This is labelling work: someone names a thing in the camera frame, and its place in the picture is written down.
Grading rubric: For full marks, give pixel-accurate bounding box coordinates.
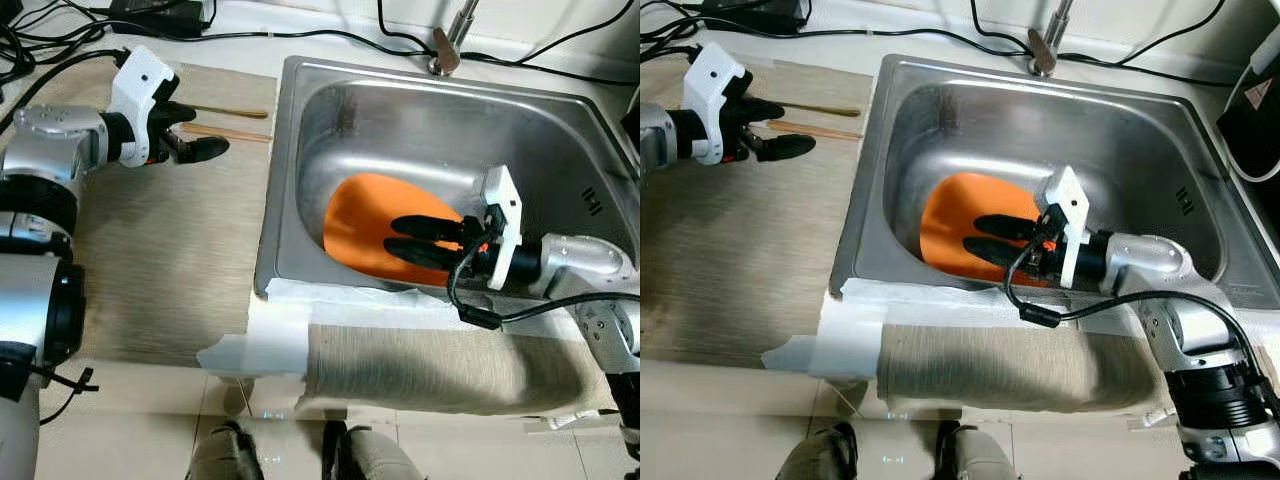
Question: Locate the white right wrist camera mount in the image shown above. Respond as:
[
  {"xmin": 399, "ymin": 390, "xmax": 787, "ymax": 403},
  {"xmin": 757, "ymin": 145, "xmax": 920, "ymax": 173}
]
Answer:
[
  {"xmin": 482, "ymin": 165, "xmax": 524, "ymax": 291},
  {"xmin": 1045, "ymin": 165, "xmax": 1091, "ymax": 291}
]

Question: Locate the stainless steel sink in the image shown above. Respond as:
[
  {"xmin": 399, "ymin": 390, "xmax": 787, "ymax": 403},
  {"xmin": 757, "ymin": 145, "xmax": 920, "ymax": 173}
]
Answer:
[
  {"xmin": 828, "ymin": 53, "xmax": 1280, "ymax": 311},
  {"xmin": 253, "ymin": 55, "xmax": 641, "ymax": 301}
]

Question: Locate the beige hanging cloth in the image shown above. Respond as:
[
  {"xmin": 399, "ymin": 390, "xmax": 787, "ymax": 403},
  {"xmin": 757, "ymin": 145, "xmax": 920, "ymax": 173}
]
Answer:
[
  {"xmin": 300, "ymin": 322, "xmax": 621, "ymax": 416},
  {"xmin": 878, "ymin": 322, "xmax": 1201, "ymax": 416}
]

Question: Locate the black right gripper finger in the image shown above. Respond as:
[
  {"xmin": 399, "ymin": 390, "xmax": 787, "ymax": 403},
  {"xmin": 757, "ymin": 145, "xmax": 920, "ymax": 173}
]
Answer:
[
  {"xmin": 390, "ymin": 213, "xmax": 467, "ymax": 247},
  {"xmin": 962, "ymin": 235, "xmax": 1042, "ymax": 270},
  {"xmin": 384, "ymin": 238, "xmax": 467, "ymax": 273},
  {"xmin": 975, "ymin": 212, "xmax": 1047, "ymax": 245}
]

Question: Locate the orange plastic plate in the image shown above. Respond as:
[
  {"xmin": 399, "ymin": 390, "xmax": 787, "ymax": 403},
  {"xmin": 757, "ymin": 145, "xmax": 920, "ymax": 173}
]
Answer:
[
  {"xmin": 918, "ymin": 172, "xmax": 1066, "ymax": 289},
  {"xmin": 322, "ymin": 172, "xmax": 491, "ymax": 288}
]

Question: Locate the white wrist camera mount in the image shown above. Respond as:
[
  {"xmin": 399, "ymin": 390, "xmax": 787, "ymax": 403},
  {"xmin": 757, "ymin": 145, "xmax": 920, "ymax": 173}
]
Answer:
[
  {"xmin": 482, "ymin": 165, "xmax": 524, "ymax": 291},
  {"xmin": 108, "ymin": 45, "xmax": 181, "ymax": 169},
  {"xmin": 1045, "ymin": 165, "xmax": 1091, "ymax": 291},
  {"xmin": 683, "ymin": 42, "xmax": 751, "ymax": 166}
]

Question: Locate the steel faucet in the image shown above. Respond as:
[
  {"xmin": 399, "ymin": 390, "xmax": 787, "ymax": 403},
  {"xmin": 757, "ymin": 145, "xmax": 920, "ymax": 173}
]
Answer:
[
  {"xmin": 428, "ymin": 0, "xmax": 481, "ymax": 78},
  {"xmin": 1028, "ymin": 0, "xmax": 1076, "ymax": 78}
]

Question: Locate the black countertop appliance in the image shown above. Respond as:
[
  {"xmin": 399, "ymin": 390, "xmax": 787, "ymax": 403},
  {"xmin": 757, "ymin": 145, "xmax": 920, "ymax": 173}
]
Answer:
[{"xmin": 1215, "ymin": 20, "xmax": 1280, "ymax": 186}]

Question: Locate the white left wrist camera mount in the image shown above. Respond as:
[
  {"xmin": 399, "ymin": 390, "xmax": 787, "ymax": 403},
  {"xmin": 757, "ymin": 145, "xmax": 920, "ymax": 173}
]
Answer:
[
  {"xmin": 683, "ymin": 42, "xmax": 751, "ymax": 166},
  {"xmin": 108, "ymin": 45, "xmax": 181, "ymax": 169}
]

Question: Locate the white cable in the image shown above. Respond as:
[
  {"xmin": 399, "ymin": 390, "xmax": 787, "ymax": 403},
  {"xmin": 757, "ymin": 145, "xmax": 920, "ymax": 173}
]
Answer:
[{"xmin": 1232, "ymin": 20, "xmax": 1280, "ymax": 186}]

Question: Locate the black power adapter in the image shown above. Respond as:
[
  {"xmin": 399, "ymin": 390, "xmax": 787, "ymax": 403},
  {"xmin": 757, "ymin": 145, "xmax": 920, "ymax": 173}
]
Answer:
[
  {"xmin": 108, "ymin": 0, "xmax": 216, "ymax": 39},
  {"xmin": 700, "ymin": 0, "xmax": 809, "ymax": 31}
]

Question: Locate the grey robot right foot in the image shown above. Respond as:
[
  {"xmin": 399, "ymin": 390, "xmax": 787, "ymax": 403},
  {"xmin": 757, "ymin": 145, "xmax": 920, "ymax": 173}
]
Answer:
[
  {"xmin": 325, "ymin": 422, "xmax": 426, "ymax": 480},
  {"xmin": 935, "ymin": 422, "xmax": 1021, "ymax": 480}
]

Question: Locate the wooden chopstick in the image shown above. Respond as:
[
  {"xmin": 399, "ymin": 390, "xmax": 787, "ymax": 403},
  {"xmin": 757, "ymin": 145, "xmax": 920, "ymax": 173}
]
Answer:
[
  {"xmin": 185, "ymin": 103, "xmax": 271, "ymax": 119},
  {"xmin": 765, "ymin": 120, "xmax": 863, "ymax": 141},
  {"xmin": 180, "ymin": 122, "xmax": 273, "ymax": 143},
  {"xmin": 780, "ymin": 100, "xmax": 863, "ymax": 118}
]

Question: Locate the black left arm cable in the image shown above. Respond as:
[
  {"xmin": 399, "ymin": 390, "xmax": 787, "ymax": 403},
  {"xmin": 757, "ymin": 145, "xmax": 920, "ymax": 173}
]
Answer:
[{"xmin": 0, "ymin": 48, "xmax": 129, "ymax": 131}]

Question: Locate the white paper towel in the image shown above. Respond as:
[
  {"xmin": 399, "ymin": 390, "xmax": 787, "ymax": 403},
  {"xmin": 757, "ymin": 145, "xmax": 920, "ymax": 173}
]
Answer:
[
  {"xmin": 197, "ymin": 278, "xmax": 446, "ymax": 379},
  {"xmin": 762, "ymin": 278, "xmax": 1021, "ymax": 379}
]

